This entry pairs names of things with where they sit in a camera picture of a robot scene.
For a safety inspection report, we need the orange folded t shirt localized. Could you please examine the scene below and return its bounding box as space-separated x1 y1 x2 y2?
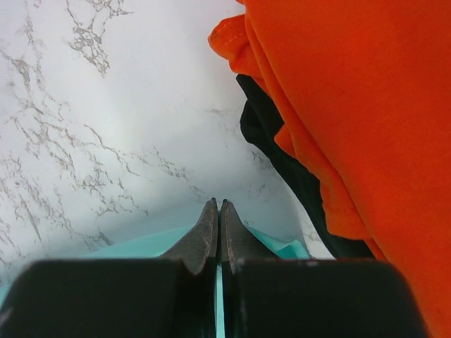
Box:
208 1 450 337

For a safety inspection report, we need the black folded t shirt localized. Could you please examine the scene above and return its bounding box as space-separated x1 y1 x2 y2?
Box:
237 75 374 258

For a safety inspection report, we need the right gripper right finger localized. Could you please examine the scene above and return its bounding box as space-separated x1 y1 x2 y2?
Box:
218 199 278 337

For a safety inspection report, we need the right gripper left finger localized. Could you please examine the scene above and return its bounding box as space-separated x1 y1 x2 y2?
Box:
161 199 218 337

